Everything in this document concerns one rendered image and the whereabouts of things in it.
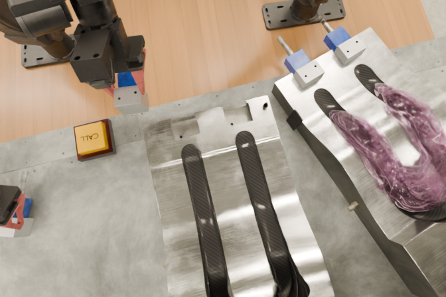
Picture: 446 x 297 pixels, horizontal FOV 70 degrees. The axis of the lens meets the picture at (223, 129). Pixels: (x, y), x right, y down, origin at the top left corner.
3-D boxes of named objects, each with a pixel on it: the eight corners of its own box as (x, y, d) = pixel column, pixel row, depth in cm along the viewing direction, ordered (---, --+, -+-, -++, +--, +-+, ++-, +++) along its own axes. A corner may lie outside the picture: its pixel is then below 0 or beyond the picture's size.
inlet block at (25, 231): (22, 172, 70) (5, 168, 65) (44, 174, 70) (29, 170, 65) (6, 233, 67) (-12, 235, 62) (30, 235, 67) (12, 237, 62)
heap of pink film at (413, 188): (319, 118, 66) (330, 105, 58) (387, 76, 68) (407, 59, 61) (399, 229, 60) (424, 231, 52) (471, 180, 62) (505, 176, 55)
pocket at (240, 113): (222, 111, 67) (222, 105, 64) (246, 105, 68) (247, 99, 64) (227, 131, 66) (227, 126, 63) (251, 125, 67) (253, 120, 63)
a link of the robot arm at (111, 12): (77, 40, 46) (54, -7, 41) (72, 23, 50) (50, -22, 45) (123, 26, 48) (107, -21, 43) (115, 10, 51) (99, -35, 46)
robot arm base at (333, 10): (358, -3, 71) (350, -28, 73) (270, 11, 71) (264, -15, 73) (345, 18, 79) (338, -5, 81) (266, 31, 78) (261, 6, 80)
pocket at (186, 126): (172, 123, 67) (169, 118, 63) (196, 117, 67) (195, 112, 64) (176, 144, 66) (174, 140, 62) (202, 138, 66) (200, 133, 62)
